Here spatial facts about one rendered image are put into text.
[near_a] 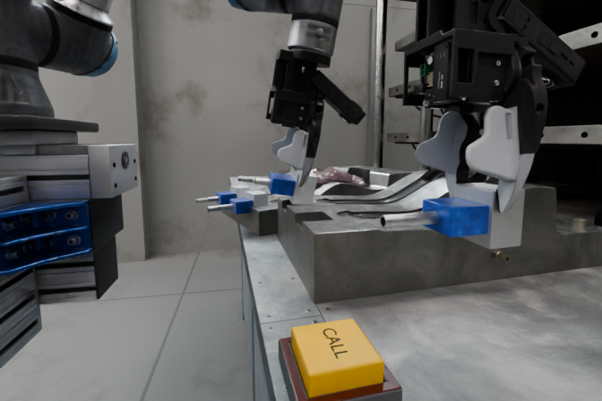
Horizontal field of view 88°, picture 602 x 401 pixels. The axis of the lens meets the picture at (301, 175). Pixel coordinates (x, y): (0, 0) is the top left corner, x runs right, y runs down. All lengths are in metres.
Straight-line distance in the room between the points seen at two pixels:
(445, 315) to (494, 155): 0.21
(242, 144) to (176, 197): 0.74
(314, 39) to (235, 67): 2.42
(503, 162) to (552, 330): 0.21
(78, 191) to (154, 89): 2.37
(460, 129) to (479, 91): 0.07
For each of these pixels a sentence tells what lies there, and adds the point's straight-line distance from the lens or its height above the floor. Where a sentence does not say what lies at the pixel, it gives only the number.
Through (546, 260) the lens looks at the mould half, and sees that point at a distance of 0.61.
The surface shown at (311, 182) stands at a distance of 0.54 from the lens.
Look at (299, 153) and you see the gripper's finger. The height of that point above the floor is 0.98.
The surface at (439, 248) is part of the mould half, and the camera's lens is 0.47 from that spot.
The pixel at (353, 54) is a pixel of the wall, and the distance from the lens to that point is 3.12.
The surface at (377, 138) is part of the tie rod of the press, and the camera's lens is 1.84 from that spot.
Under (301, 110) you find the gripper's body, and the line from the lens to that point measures 0.51.
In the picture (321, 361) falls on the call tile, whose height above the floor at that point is 0.84.
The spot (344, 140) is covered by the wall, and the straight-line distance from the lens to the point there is 3.00.
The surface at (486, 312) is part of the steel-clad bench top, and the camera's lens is 0.46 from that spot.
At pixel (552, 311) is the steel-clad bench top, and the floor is 0.80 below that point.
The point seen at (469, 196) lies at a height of 0.95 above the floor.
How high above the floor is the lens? 1.00
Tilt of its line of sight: 7 degrees down
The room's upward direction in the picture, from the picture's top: straight up
